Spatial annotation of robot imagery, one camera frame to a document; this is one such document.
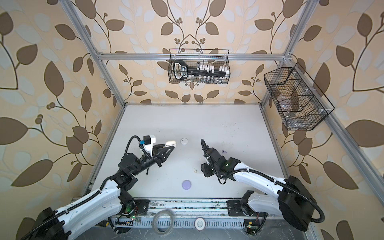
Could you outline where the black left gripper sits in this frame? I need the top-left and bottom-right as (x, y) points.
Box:
(129, 140), (172, 178)

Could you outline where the white earbud charging case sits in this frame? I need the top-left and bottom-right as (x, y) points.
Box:
(181, 138), (189, 145)

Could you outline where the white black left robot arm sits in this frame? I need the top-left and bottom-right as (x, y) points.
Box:
(21, 135), (177, 240)

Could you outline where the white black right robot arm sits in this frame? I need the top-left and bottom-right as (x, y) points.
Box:
(201, 139), (326, 232)

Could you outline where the purple round disc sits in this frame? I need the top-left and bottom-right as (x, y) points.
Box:
(182, 180), (192, 190)

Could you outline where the grey tape roll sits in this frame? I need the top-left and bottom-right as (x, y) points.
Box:
(152, 210), (175, 236)

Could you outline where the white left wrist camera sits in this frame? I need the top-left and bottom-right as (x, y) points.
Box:
(139, 135), (156, 154)

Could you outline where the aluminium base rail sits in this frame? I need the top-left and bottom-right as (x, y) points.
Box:
(65, 196), (314, 230)

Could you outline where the black socket set rail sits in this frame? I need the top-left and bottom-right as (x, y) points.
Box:
(171, 60), (231, 80)

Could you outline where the wire basket with socket set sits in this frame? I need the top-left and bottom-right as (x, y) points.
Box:
(168, 48), (231, 85)

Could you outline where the empty black wire basket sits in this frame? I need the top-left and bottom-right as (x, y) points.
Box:
(264, 63), (335, 131)

